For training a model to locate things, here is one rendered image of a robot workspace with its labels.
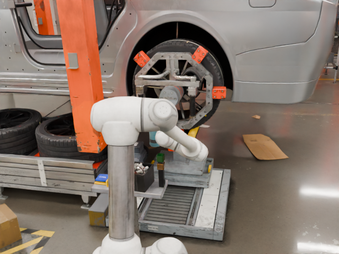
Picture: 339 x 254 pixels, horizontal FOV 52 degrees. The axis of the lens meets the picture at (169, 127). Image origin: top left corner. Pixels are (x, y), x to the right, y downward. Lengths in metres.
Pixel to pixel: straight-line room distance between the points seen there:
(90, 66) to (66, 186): 0.98
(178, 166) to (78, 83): 1.03
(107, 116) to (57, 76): 1.68
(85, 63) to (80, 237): 1.15
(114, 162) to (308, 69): 1.62
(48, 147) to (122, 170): 1.52
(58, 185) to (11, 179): 0.40
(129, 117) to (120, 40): 1.45
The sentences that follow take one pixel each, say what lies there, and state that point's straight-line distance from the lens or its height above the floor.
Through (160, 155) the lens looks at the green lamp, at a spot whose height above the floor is 0.66.
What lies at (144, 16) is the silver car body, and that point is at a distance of 2.55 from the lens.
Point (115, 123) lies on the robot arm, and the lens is 1.27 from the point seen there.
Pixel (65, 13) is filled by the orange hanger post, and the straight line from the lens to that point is 2.18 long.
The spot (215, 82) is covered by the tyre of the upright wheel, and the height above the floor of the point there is 0.91.
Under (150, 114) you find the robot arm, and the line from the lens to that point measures 1.24.
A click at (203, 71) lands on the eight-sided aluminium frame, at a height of 1.00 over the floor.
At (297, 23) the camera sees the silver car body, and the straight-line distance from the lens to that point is 2.46.
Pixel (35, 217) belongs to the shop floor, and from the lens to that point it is 2.79.
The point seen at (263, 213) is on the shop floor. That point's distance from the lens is 2.66.
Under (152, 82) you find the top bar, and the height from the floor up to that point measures 0.97.
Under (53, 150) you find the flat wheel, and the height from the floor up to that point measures 0.41.
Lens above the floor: 1.53
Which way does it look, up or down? 22 degrees down
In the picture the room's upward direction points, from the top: 2 degrees counter-clockwise
